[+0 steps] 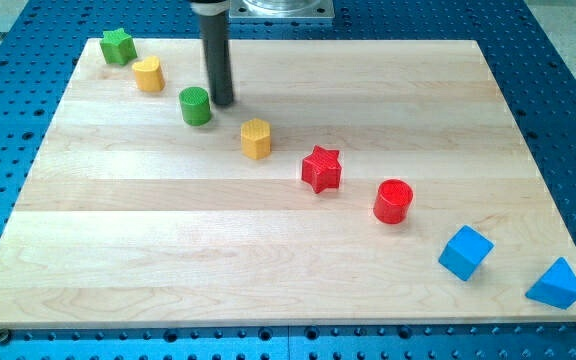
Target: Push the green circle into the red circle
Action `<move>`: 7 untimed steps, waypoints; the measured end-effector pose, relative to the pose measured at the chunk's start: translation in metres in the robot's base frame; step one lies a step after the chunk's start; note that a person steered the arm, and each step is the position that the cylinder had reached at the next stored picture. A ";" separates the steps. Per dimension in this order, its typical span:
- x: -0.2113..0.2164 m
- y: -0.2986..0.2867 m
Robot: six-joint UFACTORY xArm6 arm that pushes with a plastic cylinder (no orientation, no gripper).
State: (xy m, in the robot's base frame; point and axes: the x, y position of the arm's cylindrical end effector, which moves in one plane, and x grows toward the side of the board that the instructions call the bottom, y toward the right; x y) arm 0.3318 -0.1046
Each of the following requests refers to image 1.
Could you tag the green cylinder block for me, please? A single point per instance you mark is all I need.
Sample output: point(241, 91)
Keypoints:
point(195, 106)

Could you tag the red star block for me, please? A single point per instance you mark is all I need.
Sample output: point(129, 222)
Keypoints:
point(321, 169)

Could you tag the yellow hexagon block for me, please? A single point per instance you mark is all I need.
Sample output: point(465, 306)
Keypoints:
point(256, 138)

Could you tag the light wooden board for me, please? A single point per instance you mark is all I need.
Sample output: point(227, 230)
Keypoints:
point(130, 218)

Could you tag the red cylinder block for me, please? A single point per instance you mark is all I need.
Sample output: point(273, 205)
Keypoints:
point(392, 202)

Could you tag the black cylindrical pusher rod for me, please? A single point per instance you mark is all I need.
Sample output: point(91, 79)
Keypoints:
point(213, 24)

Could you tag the yellow heart block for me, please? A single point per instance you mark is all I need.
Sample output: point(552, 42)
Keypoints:
point(148, 74)

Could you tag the blue cube block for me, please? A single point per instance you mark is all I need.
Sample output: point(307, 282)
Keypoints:
point(464, 252)

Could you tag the green star block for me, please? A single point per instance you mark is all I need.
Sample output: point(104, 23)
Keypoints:
point(117, 47)

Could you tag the blue perforated metal table plate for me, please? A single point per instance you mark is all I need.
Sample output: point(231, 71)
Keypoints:
point(41, 49)

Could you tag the blue triangular prism block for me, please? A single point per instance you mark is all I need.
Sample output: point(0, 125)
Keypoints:
point(556, 287)

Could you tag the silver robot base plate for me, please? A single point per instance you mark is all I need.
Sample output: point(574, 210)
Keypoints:
point(282, 9)

